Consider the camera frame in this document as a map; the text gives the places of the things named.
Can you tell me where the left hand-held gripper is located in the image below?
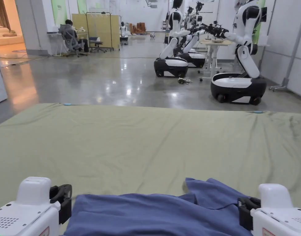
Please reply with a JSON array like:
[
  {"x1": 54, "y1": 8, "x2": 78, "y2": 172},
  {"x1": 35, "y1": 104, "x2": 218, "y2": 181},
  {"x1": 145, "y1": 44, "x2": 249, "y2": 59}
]
[{"x1": 0, "y1": 176, "x2": 73, "y2": 236}]

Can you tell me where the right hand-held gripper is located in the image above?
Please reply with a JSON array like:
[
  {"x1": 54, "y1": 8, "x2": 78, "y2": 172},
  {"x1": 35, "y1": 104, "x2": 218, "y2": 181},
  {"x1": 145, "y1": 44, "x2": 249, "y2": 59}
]
[{"x1": 237, "y1": 183, "x2": 301, "y2": 236}]

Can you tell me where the dark blue shirt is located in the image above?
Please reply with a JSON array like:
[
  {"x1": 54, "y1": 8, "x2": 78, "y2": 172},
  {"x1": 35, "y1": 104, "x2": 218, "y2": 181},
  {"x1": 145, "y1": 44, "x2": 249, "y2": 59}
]
[{"x1": 63, "y1": 177, "x2": 254, "y2": 236}]

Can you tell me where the bed with pale green sheet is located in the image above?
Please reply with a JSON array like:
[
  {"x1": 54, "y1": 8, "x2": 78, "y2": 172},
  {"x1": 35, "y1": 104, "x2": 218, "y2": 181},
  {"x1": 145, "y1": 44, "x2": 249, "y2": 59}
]
[{"x1": 0, "y1": 103, "x2": 301, "y2": 236}]

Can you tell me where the large white black humanoid robot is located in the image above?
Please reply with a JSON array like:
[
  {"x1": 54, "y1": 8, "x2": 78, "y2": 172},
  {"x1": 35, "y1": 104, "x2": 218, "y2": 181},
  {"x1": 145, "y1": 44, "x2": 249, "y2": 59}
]
[{"x1": 210, "y1": 0, "x2": 267, "y2": 106}]

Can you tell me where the grey mesh office chair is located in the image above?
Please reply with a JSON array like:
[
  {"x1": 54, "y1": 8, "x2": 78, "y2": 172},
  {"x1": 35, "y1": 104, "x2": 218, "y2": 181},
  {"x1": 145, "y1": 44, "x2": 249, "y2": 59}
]
[{"x1": 58, "y1": 24, "x2": 88, "y2": 58}]

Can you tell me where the dark office chair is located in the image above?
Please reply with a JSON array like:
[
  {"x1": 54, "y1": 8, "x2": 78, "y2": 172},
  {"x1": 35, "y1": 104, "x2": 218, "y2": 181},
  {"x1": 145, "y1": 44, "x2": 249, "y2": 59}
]
[{"x1": 89, "y1": 36, "x2": 108, "y2": 53}]

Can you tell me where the white desk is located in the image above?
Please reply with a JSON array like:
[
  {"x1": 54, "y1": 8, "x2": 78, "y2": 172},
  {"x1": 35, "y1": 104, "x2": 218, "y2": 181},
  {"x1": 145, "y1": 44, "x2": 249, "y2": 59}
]
[{"x1": 47, "y1": 31, "x2": 68, "y2": 57}]

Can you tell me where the beige sofa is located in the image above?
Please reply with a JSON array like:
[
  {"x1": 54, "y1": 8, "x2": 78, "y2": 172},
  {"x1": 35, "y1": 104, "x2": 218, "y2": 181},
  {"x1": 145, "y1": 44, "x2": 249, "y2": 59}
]
[{"x1": 0, "y1": 27, "x2": 25, "y2": 47}]

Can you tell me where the wooden top white-legged table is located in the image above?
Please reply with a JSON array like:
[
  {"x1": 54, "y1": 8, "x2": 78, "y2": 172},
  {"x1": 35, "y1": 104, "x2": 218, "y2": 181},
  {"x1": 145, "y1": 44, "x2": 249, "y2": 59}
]
[{"x1": 198, "y1": 38, "x2": 234, "y2": 83}]

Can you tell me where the yellow folding screen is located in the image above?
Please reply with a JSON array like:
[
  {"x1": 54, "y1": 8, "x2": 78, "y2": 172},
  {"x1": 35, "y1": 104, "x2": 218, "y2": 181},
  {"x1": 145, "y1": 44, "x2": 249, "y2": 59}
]
[{"x1": 71, "y1": 11, "x2": 121, "y2": 52}]

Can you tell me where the small white robot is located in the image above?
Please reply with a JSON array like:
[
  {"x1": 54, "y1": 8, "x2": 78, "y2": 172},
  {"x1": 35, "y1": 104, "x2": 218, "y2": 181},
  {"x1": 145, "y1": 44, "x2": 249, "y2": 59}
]
[{"x1": 119, "y1": 22, "x2": 129, "y2": 46}]

